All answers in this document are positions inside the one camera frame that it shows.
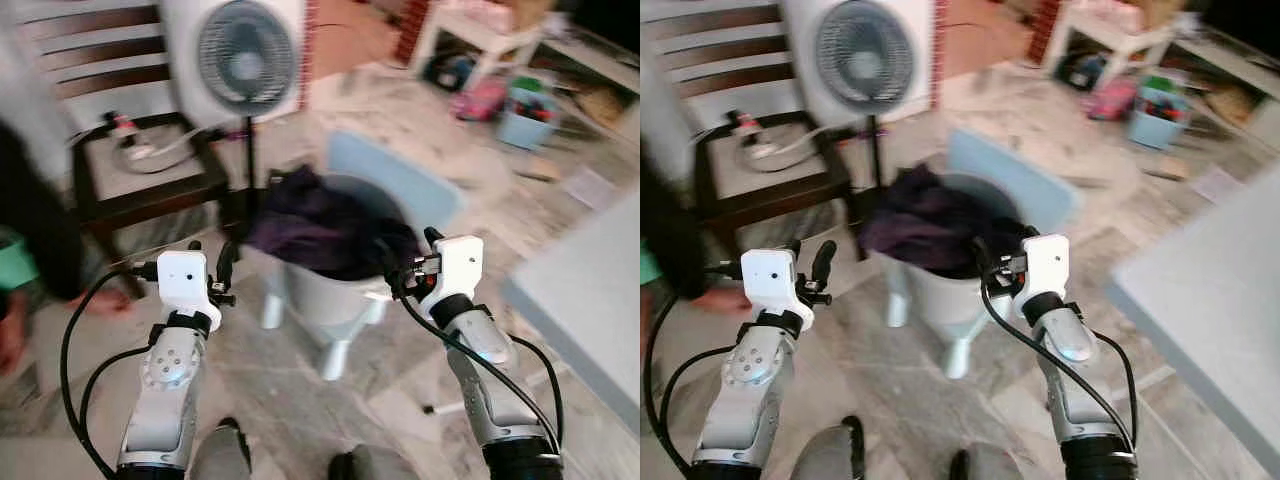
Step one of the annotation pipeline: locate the dark purple garment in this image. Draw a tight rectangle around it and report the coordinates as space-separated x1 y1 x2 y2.
857 165 1036 281
243 165 421 283

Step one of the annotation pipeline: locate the person's hand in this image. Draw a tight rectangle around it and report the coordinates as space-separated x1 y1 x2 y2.
65 285 134 319
688 283 753 316

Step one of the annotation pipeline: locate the light blue bin lid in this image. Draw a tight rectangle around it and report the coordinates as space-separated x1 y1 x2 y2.
945 128 1086 236
325 130 468 239

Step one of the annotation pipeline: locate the dark wooden chair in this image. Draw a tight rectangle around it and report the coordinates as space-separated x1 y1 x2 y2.
655 0 861 291
20 0 241 301

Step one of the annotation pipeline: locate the grey plastic laundry bin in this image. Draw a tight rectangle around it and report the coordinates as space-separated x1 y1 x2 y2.
875 175 1041 381
258 175 426 383

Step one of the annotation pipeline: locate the person's black sleeved arm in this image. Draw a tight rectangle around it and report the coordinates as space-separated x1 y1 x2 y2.
640 150 716 301
0 120 89 303

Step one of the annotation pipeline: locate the light blue toy box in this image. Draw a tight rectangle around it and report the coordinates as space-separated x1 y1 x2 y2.
497 78 558 153
1127 75 1191 151

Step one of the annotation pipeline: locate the pink bag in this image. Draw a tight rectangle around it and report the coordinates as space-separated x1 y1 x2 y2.
1085 78 1136 123
453 80 507 124

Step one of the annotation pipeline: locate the grey robot left leg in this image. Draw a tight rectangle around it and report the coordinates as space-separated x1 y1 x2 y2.
188 418 253 480
790 415 866 480

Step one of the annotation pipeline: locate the grey robot leg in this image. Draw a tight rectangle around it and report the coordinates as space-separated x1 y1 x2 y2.
188 418 253 480
328 445 426 480
790 415 866 480
950 445 1036 480

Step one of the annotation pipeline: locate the white folding table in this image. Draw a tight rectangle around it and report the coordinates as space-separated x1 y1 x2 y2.
420 185 641 433
1105 185 1280 476

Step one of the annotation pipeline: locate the white paper sheet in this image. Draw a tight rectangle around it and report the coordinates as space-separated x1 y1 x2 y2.
1190 165 1246 206
573 165 618 208

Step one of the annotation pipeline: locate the grey robot right leg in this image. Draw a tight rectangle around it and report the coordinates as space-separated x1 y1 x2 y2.
328 445 426 480
950 445 1036 480

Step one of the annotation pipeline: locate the white standing fan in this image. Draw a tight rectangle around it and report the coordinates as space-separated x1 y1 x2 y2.
158 0 308 236
780 0 936 236

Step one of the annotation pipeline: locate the white small table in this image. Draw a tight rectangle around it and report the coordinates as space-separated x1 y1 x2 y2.
405 0 563 93
1035 0 1181 91

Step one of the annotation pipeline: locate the white low shelf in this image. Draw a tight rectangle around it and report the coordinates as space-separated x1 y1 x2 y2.
1165 15 1280 121
540 15 641 96

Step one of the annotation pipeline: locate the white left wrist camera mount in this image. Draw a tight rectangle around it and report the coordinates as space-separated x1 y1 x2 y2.
156 250 212 321
742 248 802 319

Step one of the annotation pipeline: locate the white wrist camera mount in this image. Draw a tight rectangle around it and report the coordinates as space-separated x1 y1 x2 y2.
418 235 487 309
156 250 212 321
1018 233 1071 306
742 248 802 319

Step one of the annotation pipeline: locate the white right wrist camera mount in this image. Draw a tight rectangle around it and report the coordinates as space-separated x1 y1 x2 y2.
418 235 487 309
1018 233 1071 306

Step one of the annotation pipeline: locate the white extension cord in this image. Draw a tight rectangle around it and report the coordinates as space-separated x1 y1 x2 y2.
720 108 831 176
100 108 206 179

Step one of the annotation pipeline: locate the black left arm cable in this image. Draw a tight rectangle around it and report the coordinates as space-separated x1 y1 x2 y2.
645 260 746 479
58 260 161 479

